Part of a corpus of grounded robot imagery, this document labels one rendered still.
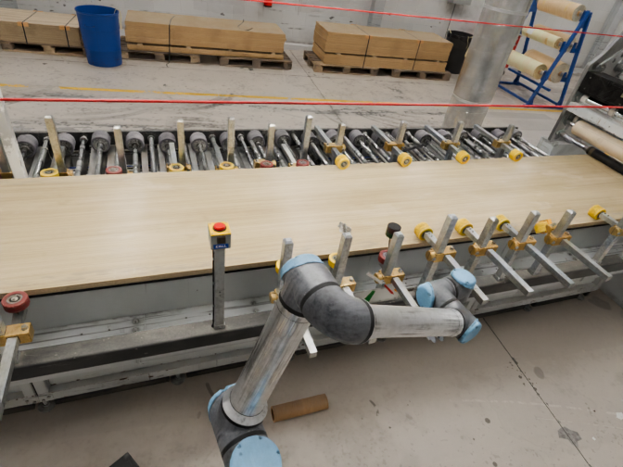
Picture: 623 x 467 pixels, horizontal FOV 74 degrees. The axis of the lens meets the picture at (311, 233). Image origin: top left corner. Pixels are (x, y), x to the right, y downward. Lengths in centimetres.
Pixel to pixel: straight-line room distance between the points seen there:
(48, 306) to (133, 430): 80
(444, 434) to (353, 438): 51
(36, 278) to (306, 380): 147
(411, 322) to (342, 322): 25
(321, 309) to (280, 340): 21
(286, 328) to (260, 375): 19
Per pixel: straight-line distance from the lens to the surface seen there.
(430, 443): 254
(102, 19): 681
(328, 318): 98
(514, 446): 276
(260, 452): 137
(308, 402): 237
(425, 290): 146
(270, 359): 119
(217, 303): 170
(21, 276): 190
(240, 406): 136
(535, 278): 264
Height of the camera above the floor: 212
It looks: 37 degrees down
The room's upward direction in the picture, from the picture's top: 10 degrees clockwise
